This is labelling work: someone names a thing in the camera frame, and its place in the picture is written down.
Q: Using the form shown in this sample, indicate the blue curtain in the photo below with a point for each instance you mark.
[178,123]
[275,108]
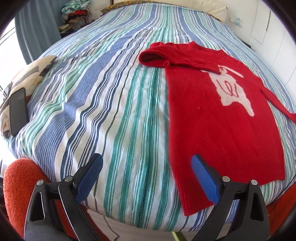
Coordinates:
[36,27]

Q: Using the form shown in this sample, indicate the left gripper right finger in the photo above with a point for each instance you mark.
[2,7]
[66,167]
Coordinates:
[251,218]

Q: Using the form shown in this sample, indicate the wall socket with sticker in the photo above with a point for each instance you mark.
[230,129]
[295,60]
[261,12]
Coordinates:
[235,20]

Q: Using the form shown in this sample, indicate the striped bed cover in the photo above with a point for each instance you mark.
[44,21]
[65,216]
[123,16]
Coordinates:
[97,98]

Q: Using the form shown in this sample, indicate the white wardrobe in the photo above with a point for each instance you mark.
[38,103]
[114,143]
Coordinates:
[271,41]

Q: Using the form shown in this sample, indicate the cream padded headboard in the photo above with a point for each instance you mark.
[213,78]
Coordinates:
[216,9]

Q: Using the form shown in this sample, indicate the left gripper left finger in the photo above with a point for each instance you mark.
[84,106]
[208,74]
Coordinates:
[42,220]

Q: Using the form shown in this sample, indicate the beige patterned cushion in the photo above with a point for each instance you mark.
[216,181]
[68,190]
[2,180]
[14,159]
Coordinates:
[28,78]

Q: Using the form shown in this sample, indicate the pile of colourful clothes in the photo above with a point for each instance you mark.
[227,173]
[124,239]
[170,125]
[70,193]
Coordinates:
[74,15]

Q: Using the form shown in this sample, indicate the red knit sweater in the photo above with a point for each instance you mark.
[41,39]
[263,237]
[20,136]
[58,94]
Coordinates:
[221,111]

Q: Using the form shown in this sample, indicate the black smartphone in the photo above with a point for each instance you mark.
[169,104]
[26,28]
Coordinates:
[18,111]

